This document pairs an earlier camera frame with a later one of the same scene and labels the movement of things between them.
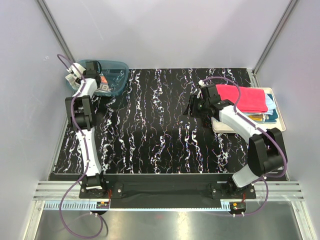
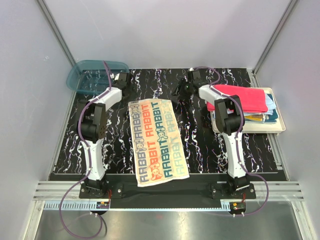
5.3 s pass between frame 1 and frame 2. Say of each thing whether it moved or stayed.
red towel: stayed
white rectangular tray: stayed
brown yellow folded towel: stayed
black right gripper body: moved
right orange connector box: stayed
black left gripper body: moved
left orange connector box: stayed
